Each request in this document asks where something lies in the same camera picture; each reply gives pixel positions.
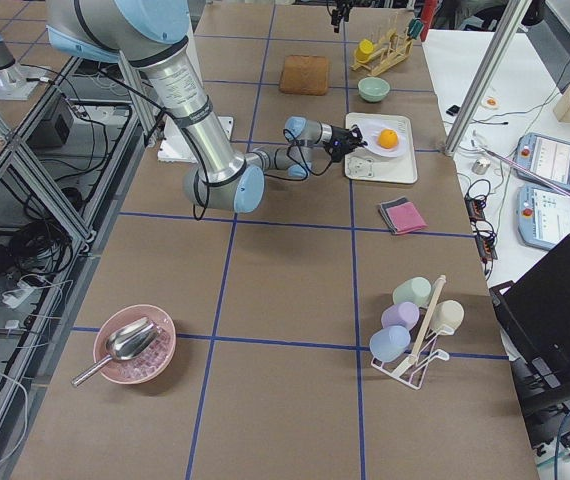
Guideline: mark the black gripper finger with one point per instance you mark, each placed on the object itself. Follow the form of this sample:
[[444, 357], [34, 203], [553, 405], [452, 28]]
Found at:
[[357, 138]]

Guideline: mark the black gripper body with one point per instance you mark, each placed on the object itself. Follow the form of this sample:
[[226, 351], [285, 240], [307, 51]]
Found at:
[[336, 15], [335, 136]]

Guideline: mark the white round plate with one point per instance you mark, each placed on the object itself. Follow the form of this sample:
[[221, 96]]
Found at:
[[371, 128]]

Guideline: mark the orange fruit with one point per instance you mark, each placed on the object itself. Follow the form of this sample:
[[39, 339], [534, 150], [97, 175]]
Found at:
[[388, 139]]

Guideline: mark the cream bear print tray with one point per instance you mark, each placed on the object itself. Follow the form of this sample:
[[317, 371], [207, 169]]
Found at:
[[366, 166]]

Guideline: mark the yellow cup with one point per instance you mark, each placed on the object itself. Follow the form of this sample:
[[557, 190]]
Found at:
[[364, 51]]

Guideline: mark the green ceramic bowl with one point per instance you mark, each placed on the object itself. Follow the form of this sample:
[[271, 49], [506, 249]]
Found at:
[[373, 89]]

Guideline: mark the wooden dish rack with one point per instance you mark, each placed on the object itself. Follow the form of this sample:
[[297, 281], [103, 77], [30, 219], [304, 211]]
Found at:
[[393, 43]]

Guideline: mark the grey cloth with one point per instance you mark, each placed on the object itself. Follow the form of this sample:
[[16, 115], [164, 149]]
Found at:
[[390, 206]]

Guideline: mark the brown wooden cutting board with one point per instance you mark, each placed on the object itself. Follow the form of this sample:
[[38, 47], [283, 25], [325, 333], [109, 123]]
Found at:
[[305, 75]]

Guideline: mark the pink cloth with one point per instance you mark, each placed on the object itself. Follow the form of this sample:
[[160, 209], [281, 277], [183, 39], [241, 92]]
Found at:
[[405, 218]]

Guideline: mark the green cup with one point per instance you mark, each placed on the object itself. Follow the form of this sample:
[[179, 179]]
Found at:
[[416, 290]]

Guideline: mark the purple cup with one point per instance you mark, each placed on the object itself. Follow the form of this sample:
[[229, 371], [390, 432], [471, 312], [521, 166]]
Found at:
[[404, 314]]

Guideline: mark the beige cup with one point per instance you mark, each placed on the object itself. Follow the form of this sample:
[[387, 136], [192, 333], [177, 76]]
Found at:
[[449, 313]]

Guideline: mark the upper teach pendant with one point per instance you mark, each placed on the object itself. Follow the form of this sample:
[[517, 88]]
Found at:
[[546, 157]]

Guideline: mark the teach pendant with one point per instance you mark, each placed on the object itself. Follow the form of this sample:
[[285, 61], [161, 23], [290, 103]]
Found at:
[[546, 157], [543, 217]]

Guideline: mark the blue cup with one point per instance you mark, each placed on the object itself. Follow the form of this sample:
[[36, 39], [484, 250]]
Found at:
[[389, 343]]

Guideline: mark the lower teach pendant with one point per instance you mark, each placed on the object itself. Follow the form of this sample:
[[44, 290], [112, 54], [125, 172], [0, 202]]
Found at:
[[543, 217]]

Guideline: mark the white cup rack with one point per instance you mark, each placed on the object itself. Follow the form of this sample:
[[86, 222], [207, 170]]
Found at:
[[411, 367]]

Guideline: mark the black laptop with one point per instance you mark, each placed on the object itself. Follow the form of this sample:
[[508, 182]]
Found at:
[[534, 312]]

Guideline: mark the metal scoop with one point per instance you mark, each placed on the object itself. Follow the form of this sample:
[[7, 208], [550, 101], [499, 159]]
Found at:
[[124, 344]]

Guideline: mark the pink bowl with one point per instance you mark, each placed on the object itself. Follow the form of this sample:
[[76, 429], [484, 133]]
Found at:
[[147, 354]]

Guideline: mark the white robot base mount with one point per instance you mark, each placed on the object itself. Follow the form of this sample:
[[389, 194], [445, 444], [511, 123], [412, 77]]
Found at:
[[206, 141]]

